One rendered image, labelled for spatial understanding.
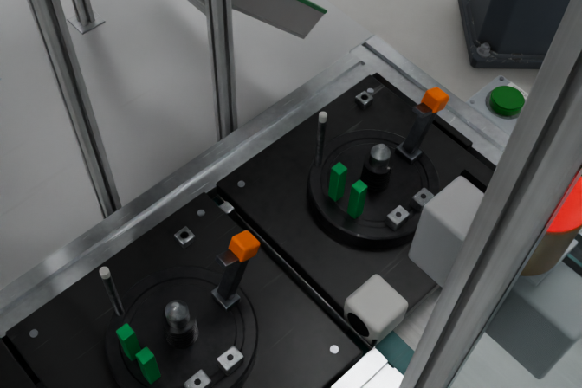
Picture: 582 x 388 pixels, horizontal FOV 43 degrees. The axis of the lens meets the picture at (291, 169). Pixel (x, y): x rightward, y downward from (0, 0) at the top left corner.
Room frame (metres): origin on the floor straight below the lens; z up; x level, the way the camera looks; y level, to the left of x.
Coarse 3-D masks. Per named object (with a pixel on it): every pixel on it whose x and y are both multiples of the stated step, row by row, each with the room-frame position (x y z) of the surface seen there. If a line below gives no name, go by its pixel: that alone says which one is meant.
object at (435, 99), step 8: (432, 88) 0.50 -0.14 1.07; (424, 96) 0.50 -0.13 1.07; (432, 96) 0.49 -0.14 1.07; (440, 96) 0.49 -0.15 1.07; (448, 96) 0.50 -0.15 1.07; (424, 104) 0.49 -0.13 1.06; (432, 104) 0.49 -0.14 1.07; (440, 104) 0.49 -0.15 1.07; (416, 112) 0.48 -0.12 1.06; (424, 112) 0.48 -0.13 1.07; (432, 112) 0.48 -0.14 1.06; (416, 120) 0.49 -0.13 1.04; (424, 120) 0.48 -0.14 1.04; (432, 120) 0.49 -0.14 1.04; (416, 128) 0.48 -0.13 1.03; (424, 128) 0.48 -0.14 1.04; (408, 136) 0.48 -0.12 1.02; (416, 136) 0.48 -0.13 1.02; (424, 136) 0.48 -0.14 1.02; (408, 144) 0.48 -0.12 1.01; (416, 144) 0.47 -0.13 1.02
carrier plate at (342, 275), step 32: (352, 96) 0.57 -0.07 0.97; (384, 96) 0.58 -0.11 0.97; (352, 128) 0.53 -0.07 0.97; (384, 128) 0.53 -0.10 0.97; (256, 160) 0.48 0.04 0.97; (288, 160) 0.48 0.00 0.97; (448, 160) 0.49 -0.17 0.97; (224, 192) 0.43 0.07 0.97; (256, 192) 0.43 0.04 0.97; (288, 192) 0.44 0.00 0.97; (256, 224) 0.40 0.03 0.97; (288, 224) 0.40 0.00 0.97; (320, 224) 0.40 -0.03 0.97; (288, 256) 0.36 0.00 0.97; (320, 256) 0.36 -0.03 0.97; (352, 256) 0.36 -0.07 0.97; (384, 256) 0.36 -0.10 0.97; (320, 288) 0.33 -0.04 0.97; (352, 288) 0.33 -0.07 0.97; (416, 288) 0.33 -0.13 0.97
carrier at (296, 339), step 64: (128, 256) 0.35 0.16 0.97; (192, 256) 0.35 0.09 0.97; (256, 256) 0.36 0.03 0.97; (64, 320) 0.28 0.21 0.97; (128, 320) 0.27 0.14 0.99; (192, 320) 0.26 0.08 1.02; (256, 320) 0.28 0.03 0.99; (320, 320) 0.29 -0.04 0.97; (64, 384) 0.22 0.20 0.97; (128, 384) 0.21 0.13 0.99; (192, 384) 0.21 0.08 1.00; (256, 384) 0.23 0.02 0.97; (320, 384) 0.23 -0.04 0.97
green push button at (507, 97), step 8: (496, 88) 0.60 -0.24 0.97; (504, 88) 0.60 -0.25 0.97; (512, 88) 0.60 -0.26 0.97; (496, 96) 0.58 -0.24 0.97; (504, 96) 0.58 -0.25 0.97; (512, 96) 0.58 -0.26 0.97; (520, 96) 0.59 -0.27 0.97; (496, 104) 0.57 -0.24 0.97; (504, 104) 0.57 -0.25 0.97; (512, 104) 0.57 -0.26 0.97; (520, 104) 0.57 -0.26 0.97; (496, 112) 0.57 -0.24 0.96; (504, 112) 0.56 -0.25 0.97; (512, 112) 0.56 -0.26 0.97
